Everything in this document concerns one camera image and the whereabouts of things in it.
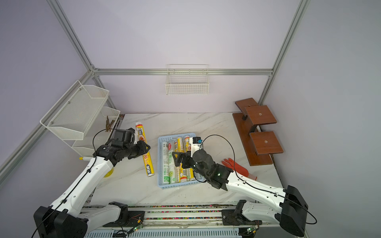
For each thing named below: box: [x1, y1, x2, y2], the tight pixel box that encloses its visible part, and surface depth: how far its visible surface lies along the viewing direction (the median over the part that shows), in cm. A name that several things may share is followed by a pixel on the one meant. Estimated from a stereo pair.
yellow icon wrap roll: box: [135, 121, 155, 178], surface depth 76 cm
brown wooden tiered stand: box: [232, 97, 284, 167], surface depth 92 cm
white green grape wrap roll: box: [167, 140, 176, 184], surface depth 90 cm
